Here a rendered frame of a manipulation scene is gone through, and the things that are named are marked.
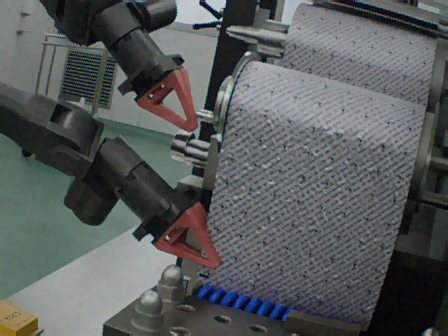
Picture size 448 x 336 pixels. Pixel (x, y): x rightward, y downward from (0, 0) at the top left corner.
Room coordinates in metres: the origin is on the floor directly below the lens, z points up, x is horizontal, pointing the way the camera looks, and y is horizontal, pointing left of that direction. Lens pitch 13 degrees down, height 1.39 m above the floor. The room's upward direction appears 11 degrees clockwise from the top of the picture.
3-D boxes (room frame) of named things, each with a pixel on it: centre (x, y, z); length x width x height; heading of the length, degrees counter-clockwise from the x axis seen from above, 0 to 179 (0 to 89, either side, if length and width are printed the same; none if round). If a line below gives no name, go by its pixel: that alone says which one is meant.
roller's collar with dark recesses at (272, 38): (1.21, -0.05, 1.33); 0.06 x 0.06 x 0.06; 75
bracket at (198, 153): (1.01, 0.02, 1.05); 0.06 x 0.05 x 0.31; 75
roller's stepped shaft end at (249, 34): (1.22, 0.01, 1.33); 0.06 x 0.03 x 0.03; 75
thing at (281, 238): (0.87, -0.11, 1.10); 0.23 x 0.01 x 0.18; 75
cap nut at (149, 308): (0.74, 0.05, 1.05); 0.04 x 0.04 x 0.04
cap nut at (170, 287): (0.84, 0.03, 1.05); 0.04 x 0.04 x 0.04
